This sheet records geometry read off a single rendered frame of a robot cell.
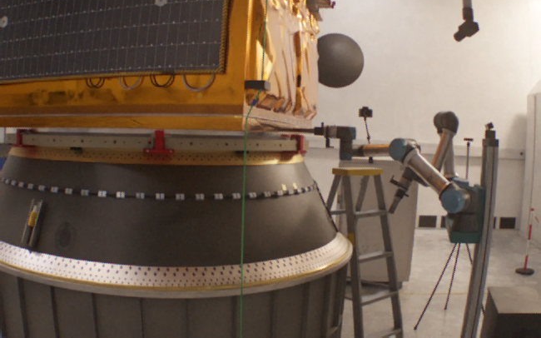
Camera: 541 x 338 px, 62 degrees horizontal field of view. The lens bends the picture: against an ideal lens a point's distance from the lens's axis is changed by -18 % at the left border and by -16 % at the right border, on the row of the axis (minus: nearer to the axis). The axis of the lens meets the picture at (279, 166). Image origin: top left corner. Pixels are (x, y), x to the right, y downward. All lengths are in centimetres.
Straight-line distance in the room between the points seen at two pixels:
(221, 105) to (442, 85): 853
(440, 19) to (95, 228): 905
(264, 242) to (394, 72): 811
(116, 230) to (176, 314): 40
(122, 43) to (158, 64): 18
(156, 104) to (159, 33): 26
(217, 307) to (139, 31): 108
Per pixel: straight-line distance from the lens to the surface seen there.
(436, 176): 263
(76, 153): 222
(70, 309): 209
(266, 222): 222
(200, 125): 183
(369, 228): 606
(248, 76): 182
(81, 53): 203
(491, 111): 1034
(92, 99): 202
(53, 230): 214
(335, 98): 1000
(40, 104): 218
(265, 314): 216
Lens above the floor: 174
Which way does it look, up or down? 3 degrees down
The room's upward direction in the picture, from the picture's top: 2 degrees clockwise
